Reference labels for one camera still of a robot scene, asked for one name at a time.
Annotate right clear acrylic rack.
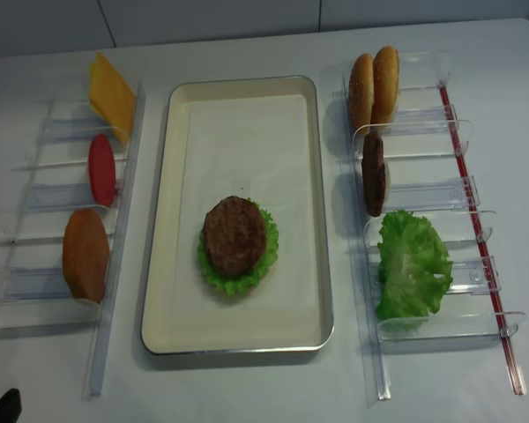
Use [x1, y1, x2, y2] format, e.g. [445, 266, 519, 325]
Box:
[332, 51, 526, 404]

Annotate left sesame bun half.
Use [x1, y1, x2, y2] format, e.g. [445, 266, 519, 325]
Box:
[348, 53, 374, 130]

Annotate brown meat patty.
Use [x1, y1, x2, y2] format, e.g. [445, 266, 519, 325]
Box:
[361, 131, 387, 217]
[202, 196, 267, 278]

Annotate lettuce leaf in rack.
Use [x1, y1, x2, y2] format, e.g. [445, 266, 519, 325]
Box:
[376, 210, 453, 321]

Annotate red tomato slice in rack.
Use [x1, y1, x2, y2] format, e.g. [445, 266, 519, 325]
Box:
[87, 134, 116, 207]

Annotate cream metal tray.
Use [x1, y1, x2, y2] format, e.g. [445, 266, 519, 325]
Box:
[140, 76, 333, 355]

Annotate brown bun in left rack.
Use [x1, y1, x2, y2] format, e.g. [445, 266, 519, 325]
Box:
[63, 208, 110, 304]

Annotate right sesame bun half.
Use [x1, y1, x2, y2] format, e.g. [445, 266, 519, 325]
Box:
[371, 46, 399, 124]

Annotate black object at corner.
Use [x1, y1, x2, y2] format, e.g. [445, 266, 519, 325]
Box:
[0, 388, 22, 423]

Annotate yellow cheese slices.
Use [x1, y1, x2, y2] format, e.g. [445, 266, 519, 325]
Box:
[88, 53, 137, 146]

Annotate sesame bun half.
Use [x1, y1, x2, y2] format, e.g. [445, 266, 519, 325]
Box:
[371, 46, 399, 124]
[348, 53, 374, 130]

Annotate lettuce leaf on tray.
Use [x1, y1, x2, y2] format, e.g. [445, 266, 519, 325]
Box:
[197, 198, 279, 296]

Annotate left clear acrylic rack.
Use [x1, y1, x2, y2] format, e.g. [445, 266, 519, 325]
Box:
[0, 84, 145, 397]

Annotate clear acrylic rack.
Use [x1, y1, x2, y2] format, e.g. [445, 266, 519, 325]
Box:
[332, 51, 526, 404]
[0, 84, 145, 397]

